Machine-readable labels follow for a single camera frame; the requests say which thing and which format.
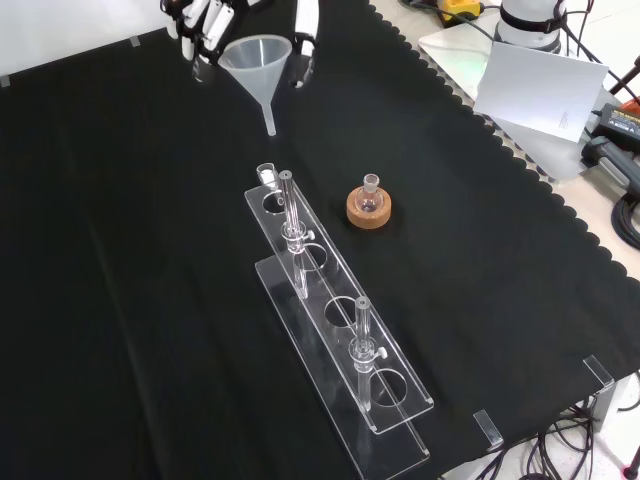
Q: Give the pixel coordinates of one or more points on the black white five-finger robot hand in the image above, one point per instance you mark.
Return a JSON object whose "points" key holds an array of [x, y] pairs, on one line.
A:
{"points": [[210, 20]]}

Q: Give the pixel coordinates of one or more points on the pale white board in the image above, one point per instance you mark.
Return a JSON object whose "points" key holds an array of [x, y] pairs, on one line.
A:
{"points": [[540, 90]]}

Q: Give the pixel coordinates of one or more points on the small clear glass beaker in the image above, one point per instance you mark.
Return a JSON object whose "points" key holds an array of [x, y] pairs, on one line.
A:
{"points": [[266, 175]]}

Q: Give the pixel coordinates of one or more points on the grey metal bench bracket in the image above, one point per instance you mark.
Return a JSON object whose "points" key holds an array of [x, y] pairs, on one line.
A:
{"points": [[604, 402]]}

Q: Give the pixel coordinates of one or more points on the clear glass round-bottom flask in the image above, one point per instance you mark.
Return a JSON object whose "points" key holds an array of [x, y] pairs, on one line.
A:
{"points": [[370, 199]]}

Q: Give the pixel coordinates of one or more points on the clear plastic funnel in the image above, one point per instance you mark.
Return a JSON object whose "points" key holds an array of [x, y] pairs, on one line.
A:
{"points": [[255, 55]]}

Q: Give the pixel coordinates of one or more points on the yellow stop button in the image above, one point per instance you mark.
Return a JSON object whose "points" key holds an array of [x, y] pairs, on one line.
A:
{"points": [[457, 7]]}

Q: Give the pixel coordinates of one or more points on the clear acrylic funnel stand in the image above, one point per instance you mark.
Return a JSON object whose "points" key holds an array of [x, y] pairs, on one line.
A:
{"points": [[350, 350]]}

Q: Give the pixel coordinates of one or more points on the black bench cloth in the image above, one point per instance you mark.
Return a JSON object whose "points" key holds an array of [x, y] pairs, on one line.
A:
{"points": [[150, 250]]}

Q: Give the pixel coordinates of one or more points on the black power adapter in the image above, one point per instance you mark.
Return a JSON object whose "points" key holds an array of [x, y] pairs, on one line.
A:
{"points": [[620, 122]]}

